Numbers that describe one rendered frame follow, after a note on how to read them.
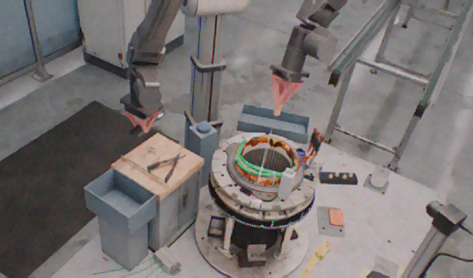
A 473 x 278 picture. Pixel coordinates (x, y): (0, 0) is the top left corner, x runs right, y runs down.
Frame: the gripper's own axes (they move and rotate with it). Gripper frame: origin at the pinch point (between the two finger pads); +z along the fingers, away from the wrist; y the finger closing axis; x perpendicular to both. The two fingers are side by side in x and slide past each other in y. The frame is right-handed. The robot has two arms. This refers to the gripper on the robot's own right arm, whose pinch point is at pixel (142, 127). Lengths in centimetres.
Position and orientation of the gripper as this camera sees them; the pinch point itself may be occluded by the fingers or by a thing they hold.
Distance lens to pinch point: 128.5
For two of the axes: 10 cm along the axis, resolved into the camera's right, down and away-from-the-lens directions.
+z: -1.1, 7.5, 6.5
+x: 5.5, -5.0, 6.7
